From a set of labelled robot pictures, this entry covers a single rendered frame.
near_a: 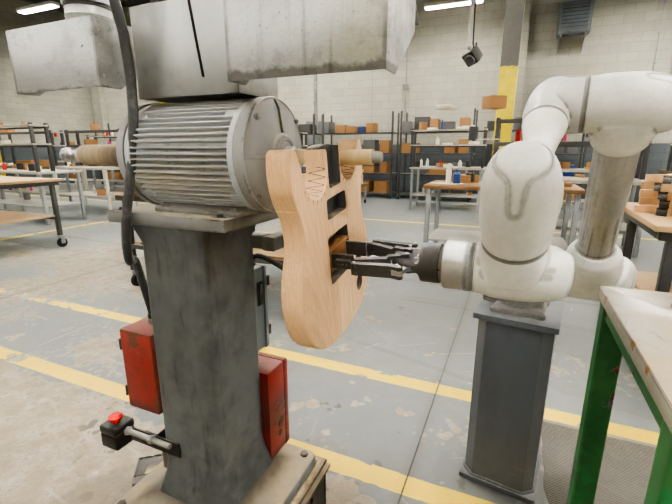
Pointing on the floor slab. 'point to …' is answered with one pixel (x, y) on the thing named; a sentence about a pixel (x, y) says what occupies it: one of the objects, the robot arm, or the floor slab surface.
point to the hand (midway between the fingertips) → (341, 253)
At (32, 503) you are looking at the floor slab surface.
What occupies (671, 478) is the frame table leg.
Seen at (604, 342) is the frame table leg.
